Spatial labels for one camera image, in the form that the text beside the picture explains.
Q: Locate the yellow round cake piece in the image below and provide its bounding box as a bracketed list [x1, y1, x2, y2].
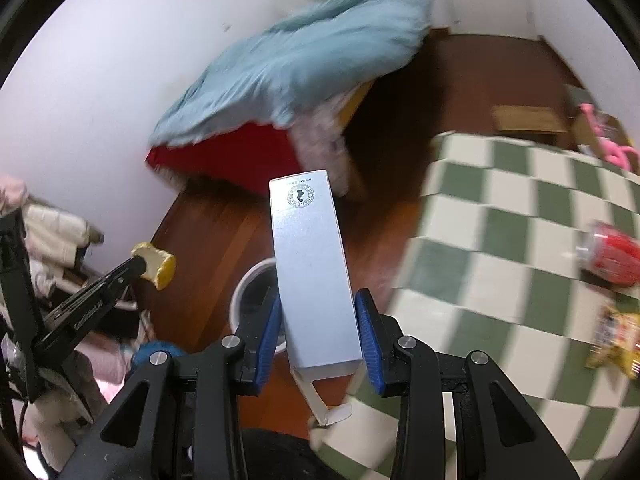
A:
[131, 242, 177, 290]

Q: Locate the long white slim box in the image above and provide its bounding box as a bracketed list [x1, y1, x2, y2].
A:
[269, 170, 362, 427]

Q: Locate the white round trash bin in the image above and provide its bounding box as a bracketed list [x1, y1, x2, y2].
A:
[228, 257, 278, 334]

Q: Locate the blue cloth on floor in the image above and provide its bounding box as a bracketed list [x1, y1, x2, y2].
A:
[131, 340, 186, 368]

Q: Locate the white jacket pile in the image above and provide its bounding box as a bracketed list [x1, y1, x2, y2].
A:
[1, 174, 104, 299]

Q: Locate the yellow snack bag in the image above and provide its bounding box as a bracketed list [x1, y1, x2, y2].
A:
[586, 306, 639, 380]

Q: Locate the green white checkered tablecloth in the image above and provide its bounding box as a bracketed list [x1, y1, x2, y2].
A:
[309, 130, 640, 480]

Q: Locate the crushed red soda can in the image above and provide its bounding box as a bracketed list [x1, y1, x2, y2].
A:
[575, 221, 639, 287]

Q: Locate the red bed sheet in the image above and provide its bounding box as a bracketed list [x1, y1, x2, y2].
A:
[145, 122, 303, 195]

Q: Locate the pink plastic toy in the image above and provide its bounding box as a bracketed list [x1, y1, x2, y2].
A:
[579, 103, 639, 171]

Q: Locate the pink patterned bed cloth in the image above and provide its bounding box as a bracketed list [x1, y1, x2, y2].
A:
[288, 90, 359, 197]

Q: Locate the brown cardboard piece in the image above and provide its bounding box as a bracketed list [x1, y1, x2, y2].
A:
[491, 105, 565, 134]

